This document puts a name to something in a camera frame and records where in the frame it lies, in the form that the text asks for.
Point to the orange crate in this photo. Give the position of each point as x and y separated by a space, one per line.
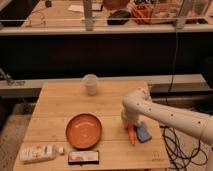
142 15

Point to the metal frame post left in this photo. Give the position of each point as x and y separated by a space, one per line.
87 5

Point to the orange plate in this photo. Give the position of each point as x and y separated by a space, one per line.
83 131

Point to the black rectangular box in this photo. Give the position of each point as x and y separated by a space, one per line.
83 157

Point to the orange carrot-shaped pepper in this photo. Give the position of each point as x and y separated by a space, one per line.
131 134

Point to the metal frame post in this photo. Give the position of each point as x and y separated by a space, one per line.
87 5
181 19

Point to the white paper sheet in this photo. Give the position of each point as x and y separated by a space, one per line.
76 8

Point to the black object on bench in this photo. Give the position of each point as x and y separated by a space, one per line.
119 17

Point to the white plastic bottle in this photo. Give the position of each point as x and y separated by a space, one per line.
40 153

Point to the metal frame post right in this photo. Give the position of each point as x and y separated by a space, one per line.
181 19

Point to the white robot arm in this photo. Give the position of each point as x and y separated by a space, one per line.
138 102

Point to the white ceramic cup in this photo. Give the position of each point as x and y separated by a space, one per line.
90 83

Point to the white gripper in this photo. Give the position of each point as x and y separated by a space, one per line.
130 118

